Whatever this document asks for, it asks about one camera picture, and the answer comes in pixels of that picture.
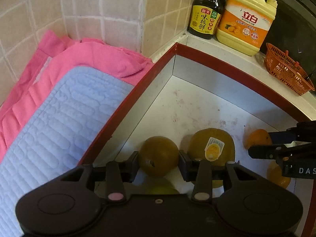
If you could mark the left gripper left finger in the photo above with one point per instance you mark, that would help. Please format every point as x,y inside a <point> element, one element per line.
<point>116,173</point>

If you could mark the red white cardboard box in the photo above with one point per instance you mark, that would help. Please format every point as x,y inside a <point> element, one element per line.
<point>197,86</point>

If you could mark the light blue quilted mat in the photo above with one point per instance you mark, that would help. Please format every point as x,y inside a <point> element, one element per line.
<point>57,135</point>

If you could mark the large orange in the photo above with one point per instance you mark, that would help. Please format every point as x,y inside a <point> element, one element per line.
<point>258,137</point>

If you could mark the smooth brown passion fruit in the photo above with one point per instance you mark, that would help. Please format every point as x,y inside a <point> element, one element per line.
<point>158,156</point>

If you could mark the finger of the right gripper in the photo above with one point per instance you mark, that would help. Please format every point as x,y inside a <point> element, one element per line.
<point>278,150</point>
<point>298,133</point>

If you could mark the mandarin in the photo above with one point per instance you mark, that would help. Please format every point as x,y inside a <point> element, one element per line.
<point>274,175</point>

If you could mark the yellow detergent jug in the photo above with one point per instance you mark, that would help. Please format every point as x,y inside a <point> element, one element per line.
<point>245,24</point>

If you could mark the pink towel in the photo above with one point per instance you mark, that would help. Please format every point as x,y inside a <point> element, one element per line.
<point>53,58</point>

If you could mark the dark soy sauce bottle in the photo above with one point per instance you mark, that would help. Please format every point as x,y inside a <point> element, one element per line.
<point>205,17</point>

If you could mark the orange plastic basket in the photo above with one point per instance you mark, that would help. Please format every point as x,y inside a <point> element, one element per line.
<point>288,71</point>

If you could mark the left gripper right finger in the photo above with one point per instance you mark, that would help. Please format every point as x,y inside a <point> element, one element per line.
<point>199,172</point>

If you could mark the brown kiwi with sticker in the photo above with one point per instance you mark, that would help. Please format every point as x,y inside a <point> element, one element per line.
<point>212,144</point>

